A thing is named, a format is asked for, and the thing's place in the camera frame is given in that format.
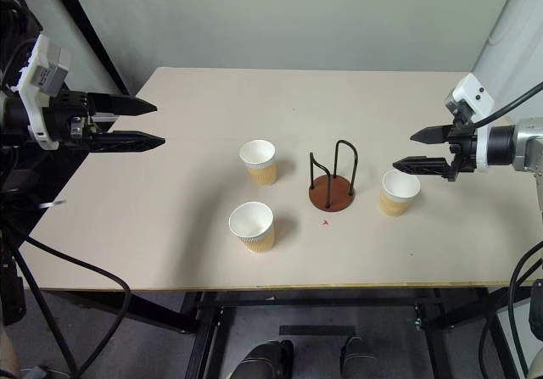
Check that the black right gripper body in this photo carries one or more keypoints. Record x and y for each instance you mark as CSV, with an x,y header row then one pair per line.
x,y
462,152

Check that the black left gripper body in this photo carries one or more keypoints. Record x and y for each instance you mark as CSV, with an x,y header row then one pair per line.
x,y
63,118

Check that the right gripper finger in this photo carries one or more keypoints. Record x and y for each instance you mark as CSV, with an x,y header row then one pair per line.
x,y
430,135
420,166

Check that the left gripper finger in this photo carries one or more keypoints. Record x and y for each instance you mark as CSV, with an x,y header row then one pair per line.
x,y
127,141
123,105

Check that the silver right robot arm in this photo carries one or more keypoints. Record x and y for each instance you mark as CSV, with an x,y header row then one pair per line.
x,y
526,143

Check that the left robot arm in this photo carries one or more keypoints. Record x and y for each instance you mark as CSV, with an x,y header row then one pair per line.
x,y
12,116

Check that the ribbed tan paper cup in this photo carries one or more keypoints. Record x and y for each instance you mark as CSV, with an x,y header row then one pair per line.
x,y
252,228
259,163
398,194

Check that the dark rounded shape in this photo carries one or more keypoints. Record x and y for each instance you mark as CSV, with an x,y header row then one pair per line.
x,y
265,360

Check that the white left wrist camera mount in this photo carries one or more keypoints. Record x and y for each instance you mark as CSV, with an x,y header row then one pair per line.
x,y
42,69

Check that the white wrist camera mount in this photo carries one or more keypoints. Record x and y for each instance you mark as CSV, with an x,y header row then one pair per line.
x,y
42,69
473,93

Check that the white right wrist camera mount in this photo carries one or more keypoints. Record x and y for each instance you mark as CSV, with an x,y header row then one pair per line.
x,y
473,93

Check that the black diagonal wall beam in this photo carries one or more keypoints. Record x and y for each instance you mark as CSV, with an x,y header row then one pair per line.
x,y
91,31

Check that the black metal table frame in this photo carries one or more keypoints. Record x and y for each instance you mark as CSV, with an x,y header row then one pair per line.
x,y
297,299

